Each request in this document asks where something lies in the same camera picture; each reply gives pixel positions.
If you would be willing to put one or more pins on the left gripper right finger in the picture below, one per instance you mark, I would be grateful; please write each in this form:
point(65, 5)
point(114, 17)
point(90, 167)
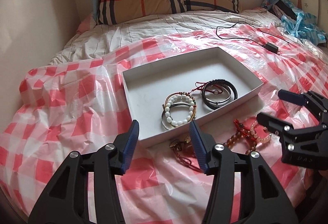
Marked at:
point(262, 198)

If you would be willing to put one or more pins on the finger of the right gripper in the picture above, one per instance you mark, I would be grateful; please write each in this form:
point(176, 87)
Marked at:
point(315, 103)
point(279, 123)

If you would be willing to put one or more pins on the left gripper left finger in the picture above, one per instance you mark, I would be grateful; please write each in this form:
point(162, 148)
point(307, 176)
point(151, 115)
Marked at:
point(66, 197)

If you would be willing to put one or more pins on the thin silver bangle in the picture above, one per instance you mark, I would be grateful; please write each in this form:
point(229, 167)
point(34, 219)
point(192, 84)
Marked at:
point(217, 94)

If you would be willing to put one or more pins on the blue white checkered plastic bag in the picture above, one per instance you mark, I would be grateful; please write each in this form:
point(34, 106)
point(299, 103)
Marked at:
point(304, 27)

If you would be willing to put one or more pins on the red white checkered plastic sheet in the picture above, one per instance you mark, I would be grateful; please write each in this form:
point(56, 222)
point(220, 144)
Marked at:
point(81, 106)

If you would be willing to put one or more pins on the white shallow cardboard box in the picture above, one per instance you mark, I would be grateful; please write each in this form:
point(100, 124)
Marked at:
point(147, 86)

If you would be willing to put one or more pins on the white striped bed sheet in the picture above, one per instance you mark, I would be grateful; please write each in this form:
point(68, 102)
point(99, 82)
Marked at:
point(103, 39)

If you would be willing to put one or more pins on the pink pillow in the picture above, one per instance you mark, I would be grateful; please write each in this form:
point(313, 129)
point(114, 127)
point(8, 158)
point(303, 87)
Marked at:
point(87, 24)

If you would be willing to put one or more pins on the white headboard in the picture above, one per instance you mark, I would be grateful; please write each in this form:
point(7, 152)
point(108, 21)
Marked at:
point(32, 32)

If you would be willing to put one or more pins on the black power adapter with cable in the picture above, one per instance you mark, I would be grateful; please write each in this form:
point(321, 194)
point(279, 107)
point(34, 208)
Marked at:
point(266, 45)

